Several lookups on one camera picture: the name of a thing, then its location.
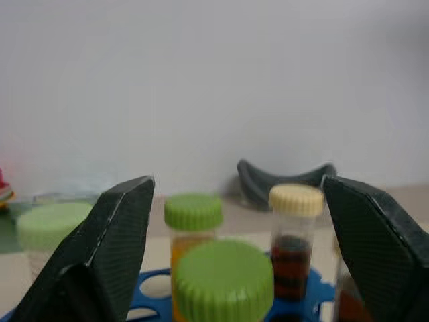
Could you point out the clear plastic pouch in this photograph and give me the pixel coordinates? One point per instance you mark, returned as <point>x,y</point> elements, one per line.
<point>67,191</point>

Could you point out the dark tube cream cap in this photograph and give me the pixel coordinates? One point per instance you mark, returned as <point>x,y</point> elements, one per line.
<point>295,201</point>

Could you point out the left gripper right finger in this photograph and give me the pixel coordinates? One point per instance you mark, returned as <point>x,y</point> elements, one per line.
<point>378,255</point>

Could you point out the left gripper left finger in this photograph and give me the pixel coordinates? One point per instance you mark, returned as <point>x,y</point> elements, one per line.
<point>100,268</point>

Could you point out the grey foam face pad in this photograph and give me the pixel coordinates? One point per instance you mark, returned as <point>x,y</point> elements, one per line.
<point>254,188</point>

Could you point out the red tube pale green cap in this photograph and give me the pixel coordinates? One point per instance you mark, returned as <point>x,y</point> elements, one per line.
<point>50,224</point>

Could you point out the green table mat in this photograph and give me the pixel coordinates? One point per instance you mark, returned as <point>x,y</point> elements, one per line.
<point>10,234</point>

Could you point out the blue test tube rack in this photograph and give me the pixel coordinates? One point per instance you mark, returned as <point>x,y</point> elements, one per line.
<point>318,285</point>

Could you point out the orange tube green cap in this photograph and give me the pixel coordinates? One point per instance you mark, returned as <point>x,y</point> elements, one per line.
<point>193,211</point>
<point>224,278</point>

